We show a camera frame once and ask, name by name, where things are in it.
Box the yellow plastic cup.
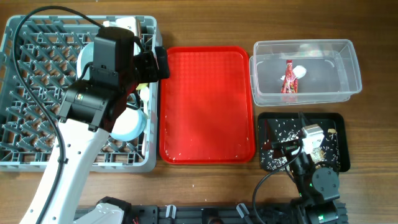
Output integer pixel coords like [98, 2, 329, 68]
[136, 83, 148, 90]

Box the white plastic spoon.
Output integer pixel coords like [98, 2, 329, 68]
[139, 86, 150, 134]

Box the red snack wrapper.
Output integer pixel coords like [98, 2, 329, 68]
[281, 60, 298, 93]

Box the green bowl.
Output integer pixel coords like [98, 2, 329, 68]
[103, 16, 142, 39]

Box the white tissue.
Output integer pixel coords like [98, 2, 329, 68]
[280, 65, 307, 82]

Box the light blue bowl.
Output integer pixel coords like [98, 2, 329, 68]
[110, 108, 147, 141]

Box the light blue plate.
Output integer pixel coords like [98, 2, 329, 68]
[76, 42, 94, 78]

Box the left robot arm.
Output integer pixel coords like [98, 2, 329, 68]
[21, 47, 170, 223]

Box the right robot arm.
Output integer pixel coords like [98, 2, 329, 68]
[272, 112, 340, 223]

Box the black waste tray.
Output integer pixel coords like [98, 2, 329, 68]
[257, 112, 351, 172]

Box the grey dishwasher rack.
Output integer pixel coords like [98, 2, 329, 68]
[1, 16, 158, 173]

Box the clear plastic bin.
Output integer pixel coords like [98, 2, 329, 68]
[249, 39, 363, 106]

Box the red plastic tray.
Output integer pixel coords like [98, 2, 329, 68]
[159, 46, 256, 165]

